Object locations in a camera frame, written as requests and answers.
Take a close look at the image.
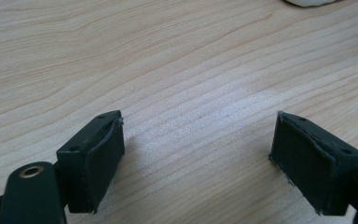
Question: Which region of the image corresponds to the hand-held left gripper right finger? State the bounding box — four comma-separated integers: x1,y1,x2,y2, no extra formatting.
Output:
268,110,358,217

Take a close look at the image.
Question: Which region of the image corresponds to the white round object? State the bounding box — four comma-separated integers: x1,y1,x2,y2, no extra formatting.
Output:
283,0,343,7

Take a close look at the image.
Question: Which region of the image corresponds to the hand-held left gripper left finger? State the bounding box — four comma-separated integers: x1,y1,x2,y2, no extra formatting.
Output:
56,109,126,215

